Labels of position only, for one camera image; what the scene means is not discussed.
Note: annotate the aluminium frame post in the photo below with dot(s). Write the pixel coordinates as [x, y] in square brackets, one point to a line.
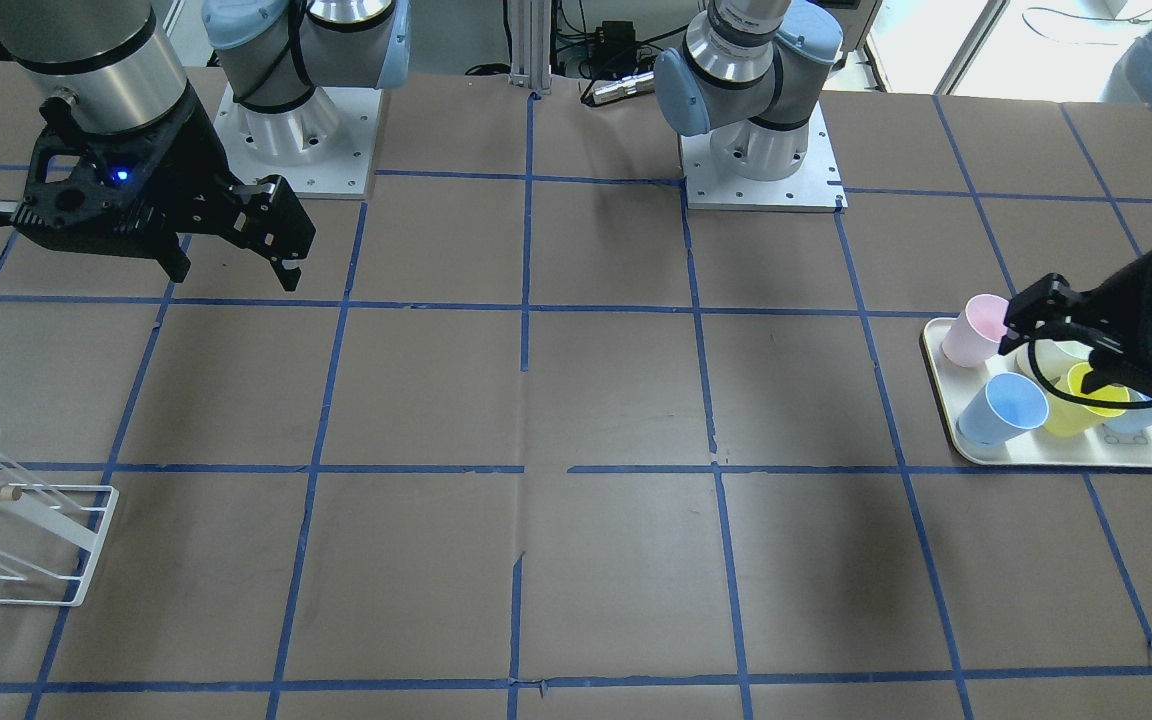
[530, 41]

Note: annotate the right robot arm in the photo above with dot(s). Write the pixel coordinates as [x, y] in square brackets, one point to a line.
[115, 62]

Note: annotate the pale green plastic cup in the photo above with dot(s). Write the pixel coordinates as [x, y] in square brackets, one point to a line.
[1055, 359]

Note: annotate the yellow plastic cup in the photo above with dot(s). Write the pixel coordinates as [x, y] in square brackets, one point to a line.
[1067, 419]

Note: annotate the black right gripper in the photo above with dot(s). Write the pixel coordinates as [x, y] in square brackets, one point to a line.
[179, 167]

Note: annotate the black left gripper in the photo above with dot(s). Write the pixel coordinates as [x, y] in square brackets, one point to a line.
[1132, 300]

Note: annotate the blue plastic cup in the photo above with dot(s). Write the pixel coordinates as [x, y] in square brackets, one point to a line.
[1131, 423]
[1008, 405]

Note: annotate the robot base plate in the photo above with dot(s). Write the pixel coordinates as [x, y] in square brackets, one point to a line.
[745, 167]
[324, 149]

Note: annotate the white wire cup rack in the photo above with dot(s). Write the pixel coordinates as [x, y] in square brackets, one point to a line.
[51, 536]

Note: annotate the pink plastic cup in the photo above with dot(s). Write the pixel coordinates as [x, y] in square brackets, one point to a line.
[976, 333]

